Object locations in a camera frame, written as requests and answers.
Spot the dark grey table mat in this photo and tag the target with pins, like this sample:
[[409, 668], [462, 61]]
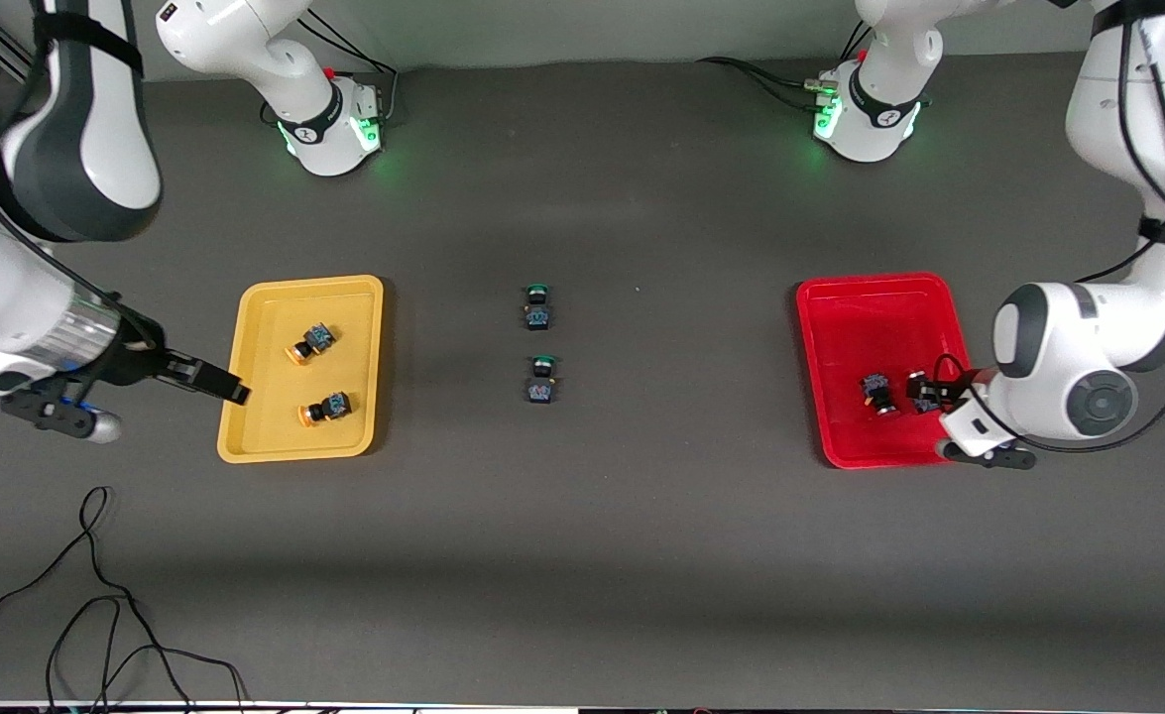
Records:
[[582, 555]]

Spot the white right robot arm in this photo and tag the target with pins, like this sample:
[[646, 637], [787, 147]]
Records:
[[96, 119]]

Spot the green push button switch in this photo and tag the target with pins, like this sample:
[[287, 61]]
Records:
[[538, 312], [541, 385]]

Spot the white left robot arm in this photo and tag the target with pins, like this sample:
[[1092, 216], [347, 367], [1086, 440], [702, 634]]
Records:
[[1098, 347]]

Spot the red push button switch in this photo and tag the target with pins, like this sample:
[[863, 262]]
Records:
[[923, 397], [877, 392]]

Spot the yellow plastic tray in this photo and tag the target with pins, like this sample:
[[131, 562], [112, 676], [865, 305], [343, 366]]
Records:
[[265, 416]]

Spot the red plastic tray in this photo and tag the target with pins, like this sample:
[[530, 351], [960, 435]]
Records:
[[840, 337]]

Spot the yellow push button switch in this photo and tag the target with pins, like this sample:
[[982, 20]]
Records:
[[310, 342], [327, 409]]

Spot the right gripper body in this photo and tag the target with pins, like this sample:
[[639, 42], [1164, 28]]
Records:
[[139, 360]]

